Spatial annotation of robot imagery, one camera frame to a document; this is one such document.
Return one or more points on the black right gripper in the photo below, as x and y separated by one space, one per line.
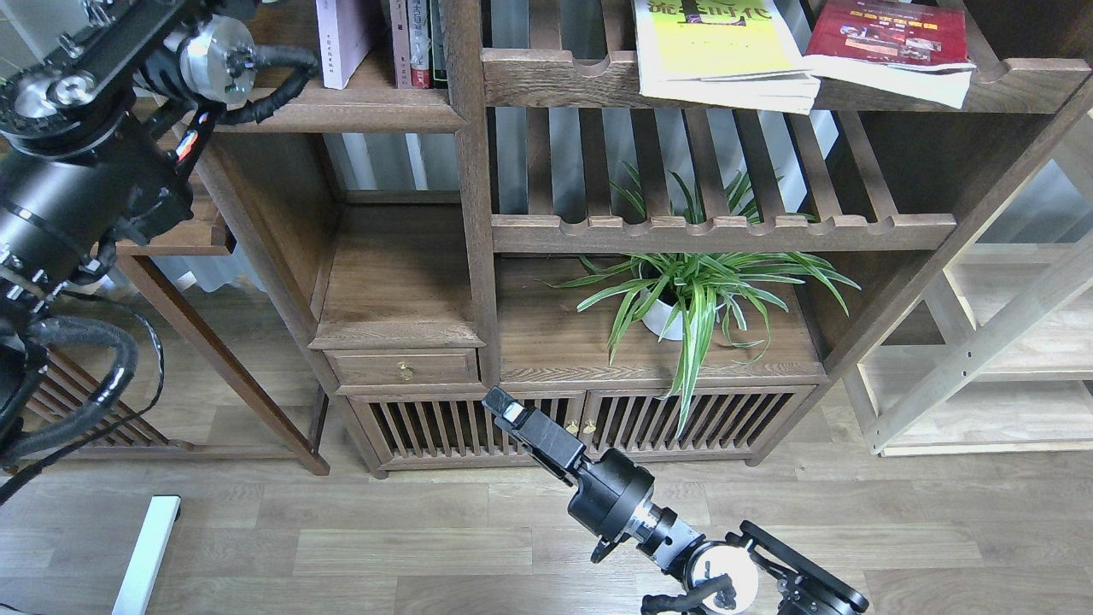
613 498

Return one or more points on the white lavender book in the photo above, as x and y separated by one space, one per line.
347 30

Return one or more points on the yellow cover book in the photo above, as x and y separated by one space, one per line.
734 54

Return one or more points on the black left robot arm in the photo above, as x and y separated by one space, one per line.
104 134

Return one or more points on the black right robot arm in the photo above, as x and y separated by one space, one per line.
723 577

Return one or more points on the light wooden shelf unit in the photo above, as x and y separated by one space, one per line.
1002 364

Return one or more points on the brass drawer knob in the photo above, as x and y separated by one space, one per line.
404 372

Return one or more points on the white plant pot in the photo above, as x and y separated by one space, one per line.
658 318

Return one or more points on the green spider plant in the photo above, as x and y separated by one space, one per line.
701 291

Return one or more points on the dark wooden bookshelf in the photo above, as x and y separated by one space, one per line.
422 225

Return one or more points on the dark green upright book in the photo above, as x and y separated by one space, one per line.
438 63

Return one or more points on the red white upright book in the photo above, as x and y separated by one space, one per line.
420 44

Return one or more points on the dark slatted wooden rack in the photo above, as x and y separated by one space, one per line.
82 426

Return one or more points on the red cover book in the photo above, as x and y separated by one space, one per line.
904 48

